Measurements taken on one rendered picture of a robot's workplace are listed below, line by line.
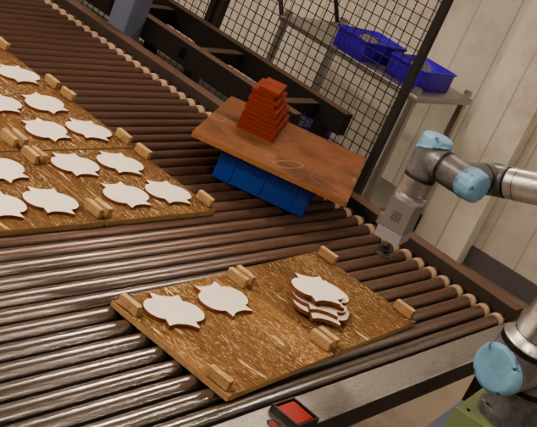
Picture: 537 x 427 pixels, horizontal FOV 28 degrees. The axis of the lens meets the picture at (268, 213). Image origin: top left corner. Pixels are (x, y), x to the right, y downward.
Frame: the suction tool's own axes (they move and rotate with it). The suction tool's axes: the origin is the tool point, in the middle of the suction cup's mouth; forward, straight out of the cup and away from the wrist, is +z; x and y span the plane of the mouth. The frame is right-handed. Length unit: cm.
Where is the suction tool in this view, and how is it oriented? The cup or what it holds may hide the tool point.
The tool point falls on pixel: (383, 254)
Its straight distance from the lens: 254.2
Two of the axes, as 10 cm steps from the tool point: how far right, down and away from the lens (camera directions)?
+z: -3.7, 8.7, 3.3
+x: 8.2, 4.7, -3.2
